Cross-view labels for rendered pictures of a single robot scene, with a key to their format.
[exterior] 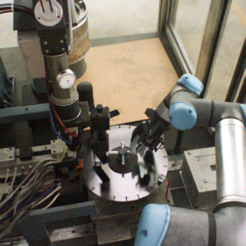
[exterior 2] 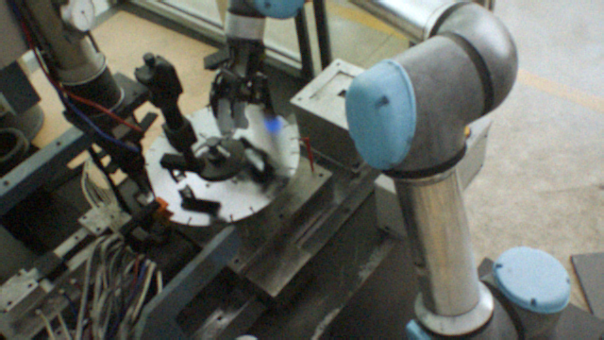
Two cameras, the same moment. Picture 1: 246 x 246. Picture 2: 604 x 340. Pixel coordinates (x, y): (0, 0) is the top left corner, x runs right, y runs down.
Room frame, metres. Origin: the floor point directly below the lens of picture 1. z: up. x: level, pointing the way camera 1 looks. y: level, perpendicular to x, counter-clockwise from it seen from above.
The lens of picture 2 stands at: (-0.08, 0.29, 1.80)
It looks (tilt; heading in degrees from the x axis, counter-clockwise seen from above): 49 degrees down; 329
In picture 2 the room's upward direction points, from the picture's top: 11 degrees counter-clockwise
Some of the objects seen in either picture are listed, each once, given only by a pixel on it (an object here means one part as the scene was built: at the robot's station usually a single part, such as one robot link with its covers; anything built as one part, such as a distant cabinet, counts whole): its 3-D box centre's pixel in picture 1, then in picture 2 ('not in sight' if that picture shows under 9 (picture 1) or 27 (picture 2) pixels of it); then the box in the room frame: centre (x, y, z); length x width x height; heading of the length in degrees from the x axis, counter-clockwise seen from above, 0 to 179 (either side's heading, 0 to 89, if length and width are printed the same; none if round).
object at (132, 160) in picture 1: (122, 157); (217, 154); (0.72, 0.00, 0.96); 0.11 x 0.11 x 0.03
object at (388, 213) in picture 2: not in sight; (433, 173); (0.45, -0.35, 0.82); 0.28 x 0.11 x 0.15; 100
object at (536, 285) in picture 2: not in sight; (524, 294); (0.13, -0.20, 0.91); 0.13 x 0.12 x 0.14; 80
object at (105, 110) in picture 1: (100, 128); (167, 103); (0.68, 0.07, 1.17); 0.06 x 0.05 x 0.20; 91
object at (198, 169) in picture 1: (210, 178); (346, 116); (0.72, -0.34, 0.82); 0.18 x 0.18 x 0.15; 10
